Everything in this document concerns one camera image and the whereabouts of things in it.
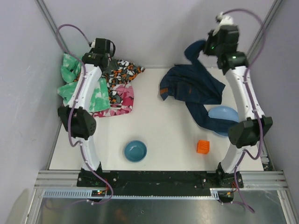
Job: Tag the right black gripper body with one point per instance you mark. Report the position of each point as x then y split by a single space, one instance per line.
208 48

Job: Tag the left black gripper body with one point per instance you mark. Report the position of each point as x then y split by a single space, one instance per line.
111 64

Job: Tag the orange black patterned cloth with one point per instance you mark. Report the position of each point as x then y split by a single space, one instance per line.
118 72

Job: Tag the green white tie-dye cloth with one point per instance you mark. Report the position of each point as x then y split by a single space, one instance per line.
70 71

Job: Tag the navy blue denim jeans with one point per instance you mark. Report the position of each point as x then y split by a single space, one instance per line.
194 85

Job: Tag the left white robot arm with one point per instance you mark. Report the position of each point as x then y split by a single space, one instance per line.
75 116

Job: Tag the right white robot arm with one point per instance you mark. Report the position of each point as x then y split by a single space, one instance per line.
253 124

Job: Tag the pink patterned cloth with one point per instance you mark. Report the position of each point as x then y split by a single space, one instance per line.
121 99

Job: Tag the light blue plate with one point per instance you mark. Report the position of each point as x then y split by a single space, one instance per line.
224 112

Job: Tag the teal ceramic bowl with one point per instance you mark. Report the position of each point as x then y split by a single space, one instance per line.
135 151

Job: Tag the orange plastic cube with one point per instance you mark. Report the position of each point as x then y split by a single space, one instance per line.
203 147

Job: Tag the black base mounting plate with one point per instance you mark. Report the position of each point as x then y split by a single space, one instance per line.
160 183

